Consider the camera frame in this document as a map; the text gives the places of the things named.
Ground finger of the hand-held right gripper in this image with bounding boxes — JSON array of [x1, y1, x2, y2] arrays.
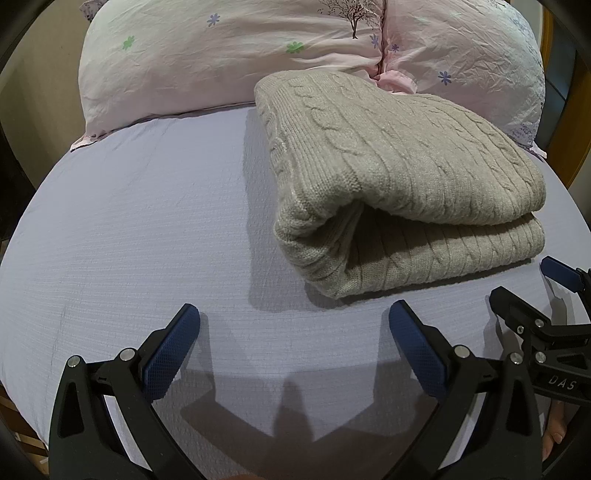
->
[[489, 286, 555, 344], [540, 256, 591, 296]]

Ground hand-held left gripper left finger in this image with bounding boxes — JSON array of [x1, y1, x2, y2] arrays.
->
[[48, 303, 218, 480]]

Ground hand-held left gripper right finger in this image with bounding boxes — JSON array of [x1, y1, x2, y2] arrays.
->
[[388, 300, 544, 480]]

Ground beige cable-knit sweater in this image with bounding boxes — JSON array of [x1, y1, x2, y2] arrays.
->
[[254, 70, 547, 299]]

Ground person's bare foot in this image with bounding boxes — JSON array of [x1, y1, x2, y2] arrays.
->
[[542, 401, 570, 463]]

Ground lavender bed sheet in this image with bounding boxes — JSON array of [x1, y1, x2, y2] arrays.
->
[[0, 102, 591, 480]]

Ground pink flower print pillow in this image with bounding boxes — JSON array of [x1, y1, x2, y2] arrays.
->
[[376, 0, 549, 160]]

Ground pink tree print pillow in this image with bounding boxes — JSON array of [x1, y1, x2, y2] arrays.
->
[[70, 0, 389, 152]]

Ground wooden bed frame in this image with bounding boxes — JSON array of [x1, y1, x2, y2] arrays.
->
[[0, 383, 51, 480]]

